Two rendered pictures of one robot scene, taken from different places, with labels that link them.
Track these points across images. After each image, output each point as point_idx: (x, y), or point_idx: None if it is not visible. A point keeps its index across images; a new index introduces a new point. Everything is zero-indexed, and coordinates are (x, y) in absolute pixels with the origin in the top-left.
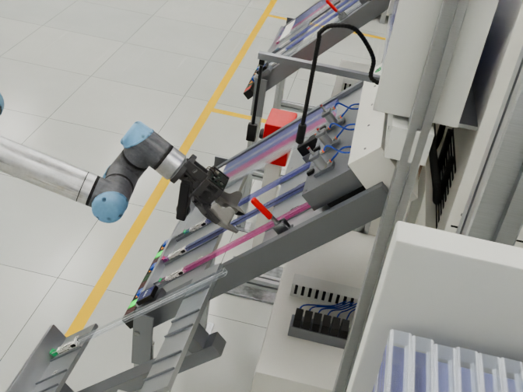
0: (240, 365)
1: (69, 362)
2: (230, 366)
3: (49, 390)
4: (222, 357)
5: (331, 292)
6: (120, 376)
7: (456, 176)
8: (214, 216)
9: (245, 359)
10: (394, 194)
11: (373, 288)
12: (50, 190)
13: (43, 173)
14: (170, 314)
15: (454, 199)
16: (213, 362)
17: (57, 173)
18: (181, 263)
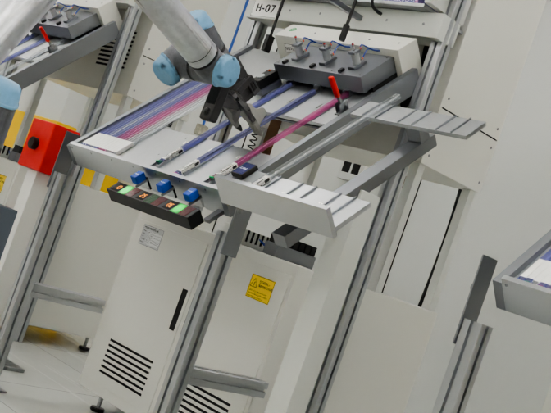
0: (66, 411)
1: (291, 183)
2: (58, 412)
3: (311, 193)
4: (41, 406)
5: (262, 235)
6: (350, 183)
7: None
8: (252, 114)
9: (61, 407)
10: (435, 69)
11: None
12: (187, 42)
13: (191, 20)
14: None
15: (447, 85)
16: (38, 409)
17: (198, 24)
18: (210, 169)
